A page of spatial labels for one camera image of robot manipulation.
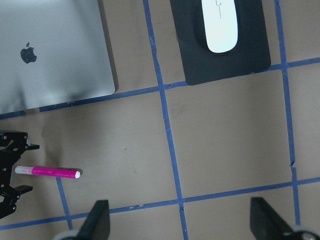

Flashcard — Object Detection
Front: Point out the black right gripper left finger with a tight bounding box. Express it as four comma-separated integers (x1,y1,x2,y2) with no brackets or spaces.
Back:
55,200,111,240

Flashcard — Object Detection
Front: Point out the grey closed laptop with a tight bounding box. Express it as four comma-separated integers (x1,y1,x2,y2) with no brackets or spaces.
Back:
0,0,117,114

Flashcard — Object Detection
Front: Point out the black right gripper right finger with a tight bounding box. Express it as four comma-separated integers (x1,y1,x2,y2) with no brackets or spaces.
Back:
250,197,320,240

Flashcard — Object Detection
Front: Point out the black mousepad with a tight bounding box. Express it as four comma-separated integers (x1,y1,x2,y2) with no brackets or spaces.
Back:
170,0,271,86

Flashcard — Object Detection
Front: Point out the white computer mouse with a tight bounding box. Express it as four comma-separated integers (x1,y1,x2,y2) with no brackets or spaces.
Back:
201,0,238,54

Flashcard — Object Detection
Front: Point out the pink highlighter pen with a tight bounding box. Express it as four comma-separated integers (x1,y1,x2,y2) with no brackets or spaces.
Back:
14,166,81,179

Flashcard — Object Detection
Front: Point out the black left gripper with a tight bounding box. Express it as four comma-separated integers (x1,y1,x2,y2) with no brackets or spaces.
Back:
0,130,40,219

